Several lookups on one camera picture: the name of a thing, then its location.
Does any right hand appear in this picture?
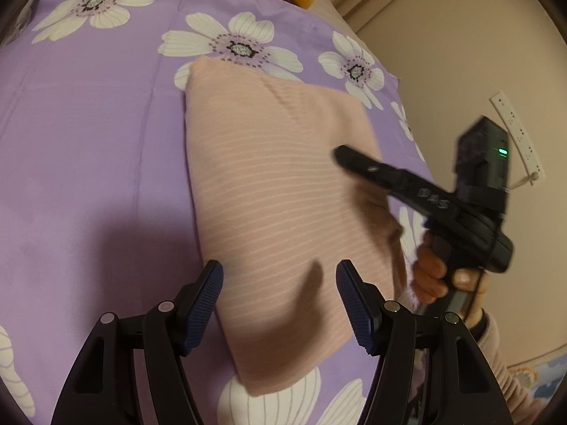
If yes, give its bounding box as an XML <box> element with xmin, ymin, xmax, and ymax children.
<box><xmin>411</xmin><ymin>231</ymin><xmax>489</xmax><ymax>328</ymax></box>

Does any pink striped garment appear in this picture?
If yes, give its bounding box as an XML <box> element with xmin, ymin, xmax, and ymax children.
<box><xmin>185</xmin><ymin>57</ymin><xmax>406</xmax><ymax>396</ymax></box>

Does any pink sleeved right forearm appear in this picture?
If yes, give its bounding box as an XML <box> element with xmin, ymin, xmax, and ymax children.
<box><xmin>469</xmin><ymin>311</ymin><xmax>546</xmax><ymax>425</ymax></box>

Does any white power strip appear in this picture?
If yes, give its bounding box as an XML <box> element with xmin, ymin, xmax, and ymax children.
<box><xmin>489</xmin><ymin>91</ymin><xmax>545</xmax><ymax>185</ymax></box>

